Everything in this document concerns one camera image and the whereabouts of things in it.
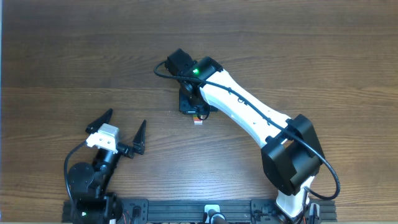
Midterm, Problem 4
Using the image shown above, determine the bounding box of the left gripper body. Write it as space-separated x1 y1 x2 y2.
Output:
116 142 137 159

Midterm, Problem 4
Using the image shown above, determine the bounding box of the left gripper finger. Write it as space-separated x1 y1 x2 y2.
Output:
132 119 147 156
85 108 114 134

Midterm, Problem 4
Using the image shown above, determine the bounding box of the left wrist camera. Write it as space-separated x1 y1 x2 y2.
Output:
86 123 120 154

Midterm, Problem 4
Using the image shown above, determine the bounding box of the mounting rail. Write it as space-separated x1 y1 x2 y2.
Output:
62 198 338 224

